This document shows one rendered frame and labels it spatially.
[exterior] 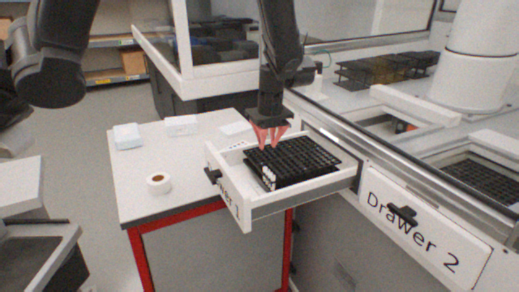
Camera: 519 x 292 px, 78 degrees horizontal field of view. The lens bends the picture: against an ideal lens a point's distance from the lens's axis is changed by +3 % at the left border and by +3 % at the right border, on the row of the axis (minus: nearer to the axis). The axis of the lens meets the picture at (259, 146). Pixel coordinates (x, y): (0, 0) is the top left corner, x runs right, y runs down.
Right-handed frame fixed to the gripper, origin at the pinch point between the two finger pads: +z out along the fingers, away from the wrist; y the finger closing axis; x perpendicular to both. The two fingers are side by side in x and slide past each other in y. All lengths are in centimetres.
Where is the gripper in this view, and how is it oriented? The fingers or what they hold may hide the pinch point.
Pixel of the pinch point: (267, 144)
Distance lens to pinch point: 77.0
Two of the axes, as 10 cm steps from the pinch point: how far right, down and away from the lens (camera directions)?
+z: -0.5, 8.6, 5.0
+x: 4.1, 4.7, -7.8
